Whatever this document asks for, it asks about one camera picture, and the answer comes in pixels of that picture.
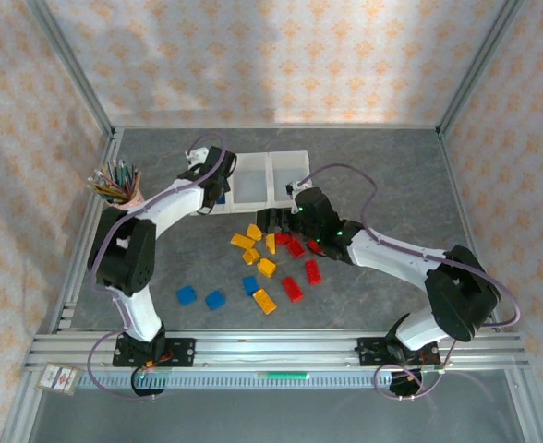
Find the blue lego brick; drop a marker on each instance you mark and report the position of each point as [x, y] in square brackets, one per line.
[215, 300]
[250, 285]
[222, 200]
[186, 295]

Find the short red lego brick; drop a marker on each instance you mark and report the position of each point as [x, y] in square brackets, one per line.
[283, 239]
[315, 247]

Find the long yellow lego brick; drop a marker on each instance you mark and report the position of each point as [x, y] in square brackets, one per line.
[264, 301]
[242, 241]

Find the long red lego brick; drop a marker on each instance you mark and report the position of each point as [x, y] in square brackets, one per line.
[313, 272]
[292, 289]

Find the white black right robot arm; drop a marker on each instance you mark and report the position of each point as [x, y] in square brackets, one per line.
[391, 258]

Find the pink cup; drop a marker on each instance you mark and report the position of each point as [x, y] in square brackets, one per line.
[130, 200]

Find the coloured pencils bundle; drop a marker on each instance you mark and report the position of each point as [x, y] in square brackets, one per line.
[114, 182]

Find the green strip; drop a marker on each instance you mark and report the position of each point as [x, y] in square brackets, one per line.
[287, 375]

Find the red white printed card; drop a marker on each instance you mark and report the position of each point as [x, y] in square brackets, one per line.
[56, 379]

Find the aluminium mounting rail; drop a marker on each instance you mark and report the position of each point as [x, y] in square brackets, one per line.
[271, 346]

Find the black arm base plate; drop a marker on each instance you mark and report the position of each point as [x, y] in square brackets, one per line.
[184, 351]
[370, 350]

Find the aluminium table side rail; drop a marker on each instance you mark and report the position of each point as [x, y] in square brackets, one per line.
[80, 258]
[465, 207]

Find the aluminium frame post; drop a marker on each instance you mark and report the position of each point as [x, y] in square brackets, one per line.
[73, 69]
[477, 69]

